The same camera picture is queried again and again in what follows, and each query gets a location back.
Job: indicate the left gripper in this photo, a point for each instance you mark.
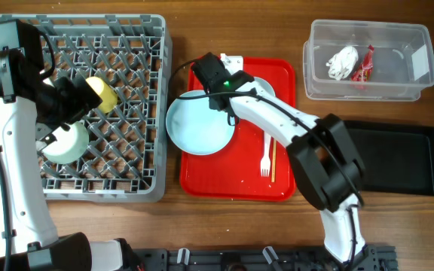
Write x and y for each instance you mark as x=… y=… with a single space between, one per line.
x=80 y=102

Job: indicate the red snack wrapper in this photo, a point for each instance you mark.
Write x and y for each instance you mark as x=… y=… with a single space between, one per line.
x=364 y=71

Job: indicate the red plastic tray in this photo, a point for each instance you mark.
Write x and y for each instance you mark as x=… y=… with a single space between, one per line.
x=234 y=171

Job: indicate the small light blue bowl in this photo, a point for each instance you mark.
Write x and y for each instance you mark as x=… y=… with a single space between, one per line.
x=265 y=85

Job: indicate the yellow plastic cup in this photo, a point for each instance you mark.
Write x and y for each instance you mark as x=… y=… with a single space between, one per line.
x=105 y=92

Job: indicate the black plastic tray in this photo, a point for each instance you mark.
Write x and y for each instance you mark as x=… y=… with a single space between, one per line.
x=398 y=158

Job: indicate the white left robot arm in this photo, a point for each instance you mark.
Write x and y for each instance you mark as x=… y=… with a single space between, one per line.
x=28 y=235

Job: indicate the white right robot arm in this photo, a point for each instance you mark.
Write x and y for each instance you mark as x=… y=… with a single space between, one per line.
x=324 y=160

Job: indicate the large light blue plate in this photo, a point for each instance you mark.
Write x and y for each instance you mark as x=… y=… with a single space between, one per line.
x=195 y=128

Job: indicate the grey plastic dishwasher rack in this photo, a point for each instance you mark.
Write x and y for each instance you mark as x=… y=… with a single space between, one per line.
x=125 y=160

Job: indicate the white tissue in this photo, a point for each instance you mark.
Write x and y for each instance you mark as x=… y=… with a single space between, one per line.
x=342 y=63

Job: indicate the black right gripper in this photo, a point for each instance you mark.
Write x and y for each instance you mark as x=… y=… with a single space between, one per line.
x=210 y=105

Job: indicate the clear plastic bin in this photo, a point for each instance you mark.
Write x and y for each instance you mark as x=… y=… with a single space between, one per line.
x=403 y=60

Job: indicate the wooden chopstick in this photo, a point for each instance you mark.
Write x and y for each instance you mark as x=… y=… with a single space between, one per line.
x=273 y=161

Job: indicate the white plastic fork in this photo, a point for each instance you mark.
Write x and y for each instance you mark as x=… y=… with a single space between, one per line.
x=265 y=160

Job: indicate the green bowl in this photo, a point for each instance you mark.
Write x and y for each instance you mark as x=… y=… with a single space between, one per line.
x=69 y=145

